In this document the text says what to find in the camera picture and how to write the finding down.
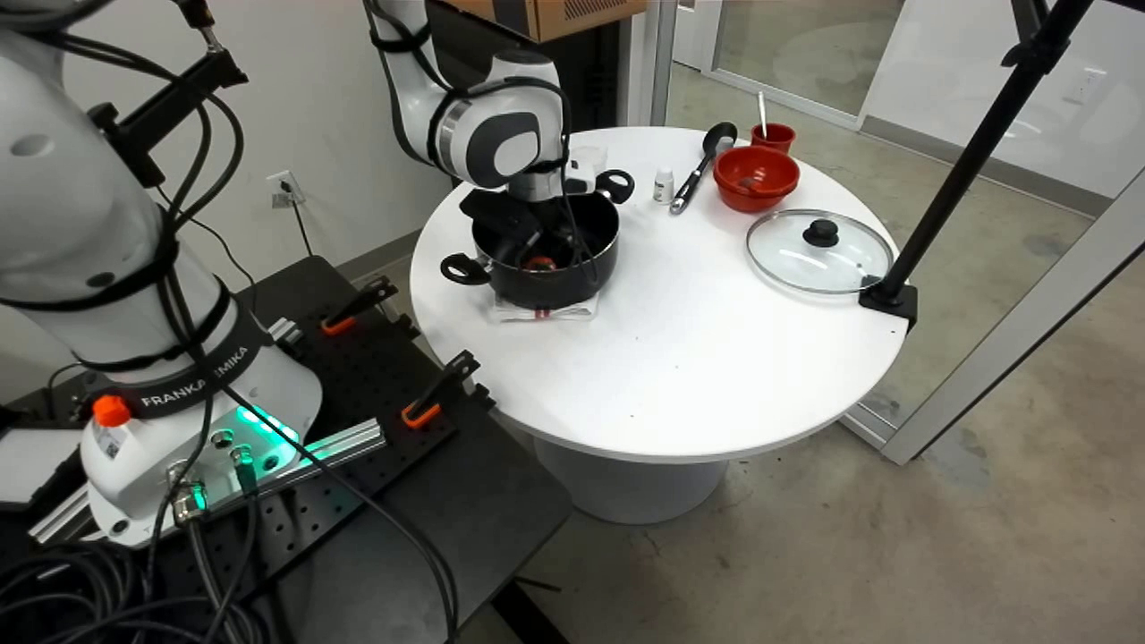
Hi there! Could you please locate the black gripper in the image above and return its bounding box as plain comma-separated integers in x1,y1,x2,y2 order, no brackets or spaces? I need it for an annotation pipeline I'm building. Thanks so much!
501,193,600,272

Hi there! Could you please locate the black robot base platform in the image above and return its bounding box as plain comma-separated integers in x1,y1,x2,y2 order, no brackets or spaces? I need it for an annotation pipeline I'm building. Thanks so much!
0,254,575,644

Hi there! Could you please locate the black ladle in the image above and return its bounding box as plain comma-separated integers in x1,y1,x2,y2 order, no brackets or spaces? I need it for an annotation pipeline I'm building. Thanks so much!
664,117,742,218

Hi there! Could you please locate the black cabinet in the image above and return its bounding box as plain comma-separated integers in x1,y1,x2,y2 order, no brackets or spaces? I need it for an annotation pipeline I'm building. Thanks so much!
409,0,627,185

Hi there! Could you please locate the black clamp with orange grip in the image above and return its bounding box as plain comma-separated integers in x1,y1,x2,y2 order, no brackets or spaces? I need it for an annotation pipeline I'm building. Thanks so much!
396,346,483,434
315,274,399,340

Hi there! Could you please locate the white round table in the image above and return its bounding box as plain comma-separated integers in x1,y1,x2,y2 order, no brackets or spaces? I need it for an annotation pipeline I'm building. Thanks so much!
409,123,913,529

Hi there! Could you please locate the red bowl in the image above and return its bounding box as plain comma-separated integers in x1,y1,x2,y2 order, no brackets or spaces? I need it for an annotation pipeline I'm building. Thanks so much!
712,144,805,218

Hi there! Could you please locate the brown cardboard box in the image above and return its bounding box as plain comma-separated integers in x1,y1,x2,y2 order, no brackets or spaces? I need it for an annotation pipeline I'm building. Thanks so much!
443,0,655,45

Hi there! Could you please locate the small red cup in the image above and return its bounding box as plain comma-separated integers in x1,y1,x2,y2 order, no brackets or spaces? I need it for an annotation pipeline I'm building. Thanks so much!
746,117,799,157

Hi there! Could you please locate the glass lid with black knob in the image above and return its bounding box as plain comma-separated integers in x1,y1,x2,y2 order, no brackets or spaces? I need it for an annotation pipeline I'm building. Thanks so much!
745,204,899,299

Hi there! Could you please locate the orange round button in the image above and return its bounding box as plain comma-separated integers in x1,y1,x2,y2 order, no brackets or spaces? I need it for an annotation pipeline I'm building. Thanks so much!
89,392,134,434

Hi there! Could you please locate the black pot with handles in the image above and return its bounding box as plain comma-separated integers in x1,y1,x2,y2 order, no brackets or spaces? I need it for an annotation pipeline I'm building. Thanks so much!
437,169,641,310

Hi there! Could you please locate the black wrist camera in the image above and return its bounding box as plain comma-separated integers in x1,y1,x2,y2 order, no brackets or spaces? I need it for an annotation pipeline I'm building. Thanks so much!
458,185,530,247

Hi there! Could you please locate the white wall outlet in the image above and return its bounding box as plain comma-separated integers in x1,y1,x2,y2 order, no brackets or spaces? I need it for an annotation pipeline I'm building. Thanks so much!
266,169,303,211

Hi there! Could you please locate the aluminium rail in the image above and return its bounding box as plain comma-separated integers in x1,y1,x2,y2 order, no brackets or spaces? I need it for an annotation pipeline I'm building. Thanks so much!
25,415,389,549

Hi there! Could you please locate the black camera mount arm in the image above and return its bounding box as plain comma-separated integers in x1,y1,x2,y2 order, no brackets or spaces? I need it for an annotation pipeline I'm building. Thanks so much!
82,0,249,188

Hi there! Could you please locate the black camera stand pole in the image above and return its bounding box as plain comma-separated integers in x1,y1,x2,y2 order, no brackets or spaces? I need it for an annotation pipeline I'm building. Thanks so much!
854,0,1095,333

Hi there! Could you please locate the grey metal door frame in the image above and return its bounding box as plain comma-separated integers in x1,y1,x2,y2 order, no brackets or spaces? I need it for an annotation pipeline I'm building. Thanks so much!
838,165,1145,469

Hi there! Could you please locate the black cable bundle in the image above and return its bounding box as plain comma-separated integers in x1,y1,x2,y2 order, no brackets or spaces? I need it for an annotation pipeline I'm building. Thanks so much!
0,540,272,644

